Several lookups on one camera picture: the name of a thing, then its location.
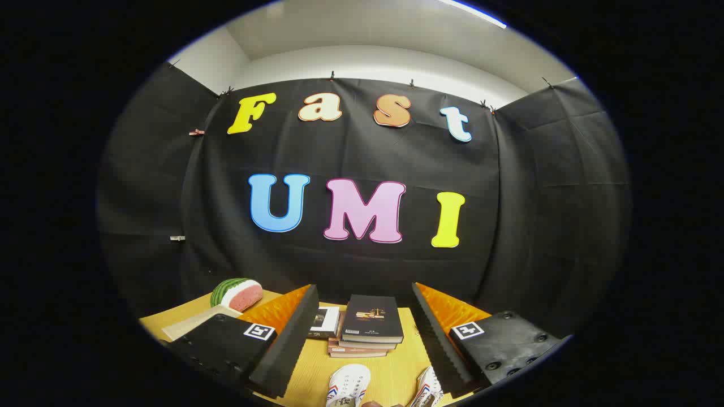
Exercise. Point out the watermelon slice toy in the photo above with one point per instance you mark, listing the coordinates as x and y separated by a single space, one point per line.
243 297

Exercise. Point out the black cover book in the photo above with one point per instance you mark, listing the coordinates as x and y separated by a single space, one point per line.
370 316

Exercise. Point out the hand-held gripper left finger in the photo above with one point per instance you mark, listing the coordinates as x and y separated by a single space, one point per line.
288 345

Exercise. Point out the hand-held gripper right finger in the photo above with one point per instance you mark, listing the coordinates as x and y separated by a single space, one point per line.
441 345

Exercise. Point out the white portrait cover book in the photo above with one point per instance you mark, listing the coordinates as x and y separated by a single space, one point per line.
325 322

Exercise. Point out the dark brown cover book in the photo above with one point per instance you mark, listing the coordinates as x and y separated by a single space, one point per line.
362 345

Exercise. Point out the reddish brown cover book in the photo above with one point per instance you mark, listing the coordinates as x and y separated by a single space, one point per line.
356 354

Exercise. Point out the beige fabric storage box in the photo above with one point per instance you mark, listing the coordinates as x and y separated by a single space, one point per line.
198 323

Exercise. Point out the white canvas shoe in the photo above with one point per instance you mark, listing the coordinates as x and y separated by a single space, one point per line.
428 387
348 381

